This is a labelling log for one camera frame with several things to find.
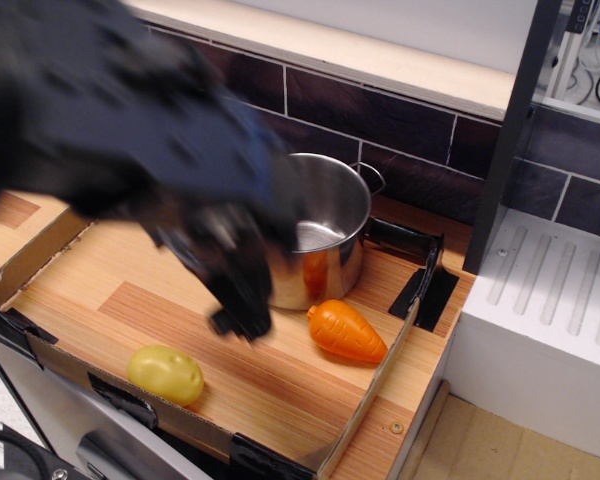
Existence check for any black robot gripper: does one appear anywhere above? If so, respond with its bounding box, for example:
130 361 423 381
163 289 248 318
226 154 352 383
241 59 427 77
151 155 306 342

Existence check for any stainless steel pot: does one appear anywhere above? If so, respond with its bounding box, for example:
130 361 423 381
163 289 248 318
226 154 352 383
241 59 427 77
269 153 386 310

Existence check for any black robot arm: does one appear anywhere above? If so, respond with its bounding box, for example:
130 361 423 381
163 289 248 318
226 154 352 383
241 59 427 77
0 1 304 340

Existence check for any orange plastic carrot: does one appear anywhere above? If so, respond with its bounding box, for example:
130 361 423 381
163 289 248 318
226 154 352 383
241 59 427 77
306 299 388 364

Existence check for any yellow plastic potato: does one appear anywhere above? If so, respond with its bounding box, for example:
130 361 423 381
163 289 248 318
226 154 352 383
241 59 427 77
127 345 204 407

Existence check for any light wooden shelf ledge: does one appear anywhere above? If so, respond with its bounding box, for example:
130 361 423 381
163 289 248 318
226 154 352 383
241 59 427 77
128 1 515 122

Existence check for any white dish drainer sink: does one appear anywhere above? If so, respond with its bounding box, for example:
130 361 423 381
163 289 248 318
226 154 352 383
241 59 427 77
444 210 600 458

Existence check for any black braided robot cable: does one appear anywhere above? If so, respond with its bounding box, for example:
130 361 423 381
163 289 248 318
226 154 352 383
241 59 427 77
0 427 56 480

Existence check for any dark grey vertical post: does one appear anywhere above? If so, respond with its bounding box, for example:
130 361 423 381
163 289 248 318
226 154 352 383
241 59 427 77
463 1 562 274

